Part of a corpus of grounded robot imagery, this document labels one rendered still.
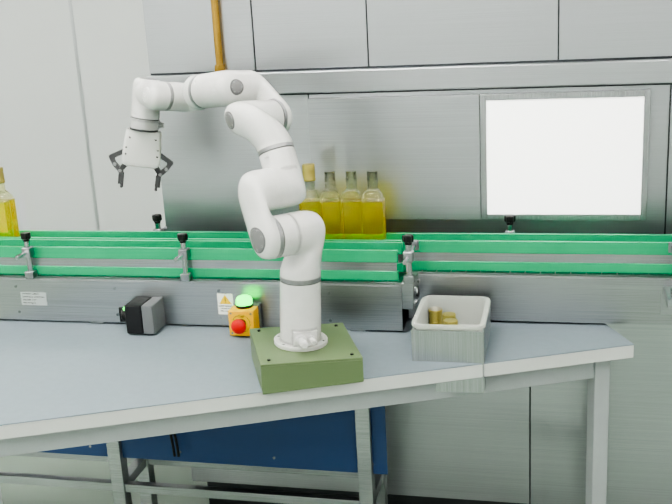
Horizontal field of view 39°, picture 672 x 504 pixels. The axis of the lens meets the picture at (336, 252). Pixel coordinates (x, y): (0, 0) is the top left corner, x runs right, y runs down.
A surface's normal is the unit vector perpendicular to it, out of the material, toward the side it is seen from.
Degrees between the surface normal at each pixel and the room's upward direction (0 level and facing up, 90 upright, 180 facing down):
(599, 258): 90
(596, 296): 90
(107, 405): 0
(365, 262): 90
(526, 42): 90
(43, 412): 0
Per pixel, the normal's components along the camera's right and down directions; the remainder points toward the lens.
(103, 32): -0.22, 0.28
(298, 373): 0.19, 0.26
